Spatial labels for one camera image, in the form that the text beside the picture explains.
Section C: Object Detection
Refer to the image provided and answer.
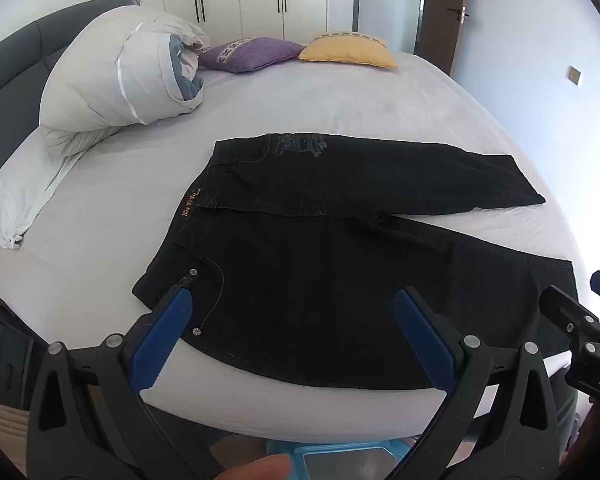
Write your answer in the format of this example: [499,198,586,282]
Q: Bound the bed with white sheet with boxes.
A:
[0,50,588,436]

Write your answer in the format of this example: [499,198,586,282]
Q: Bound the black denim pants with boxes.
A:
[131,131,576,391]

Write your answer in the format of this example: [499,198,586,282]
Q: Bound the purple cushion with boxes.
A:
[197,36,306,74]

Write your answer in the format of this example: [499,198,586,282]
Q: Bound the flat white pillow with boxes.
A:
[0,150,87,251]

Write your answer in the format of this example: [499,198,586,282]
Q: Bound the dark nightstand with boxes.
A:
[0,295,36,411]

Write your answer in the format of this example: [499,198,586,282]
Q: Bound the person's left hand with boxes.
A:
[215,452,293,480]

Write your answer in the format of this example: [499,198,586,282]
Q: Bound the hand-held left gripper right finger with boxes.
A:
[384,286,576,480]

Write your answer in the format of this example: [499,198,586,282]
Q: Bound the blue plastic stool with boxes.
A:
[265,439,417,480]

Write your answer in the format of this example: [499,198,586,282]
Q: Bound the rolled white duvet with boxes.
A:
[39,5,212,158]

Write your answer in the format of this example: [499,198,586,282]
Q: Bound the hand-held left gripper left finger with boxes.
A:
[27,269,221,480]

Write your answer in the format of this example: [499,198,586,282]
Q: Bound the yellow cushion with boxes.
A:
[298,31,399,70]

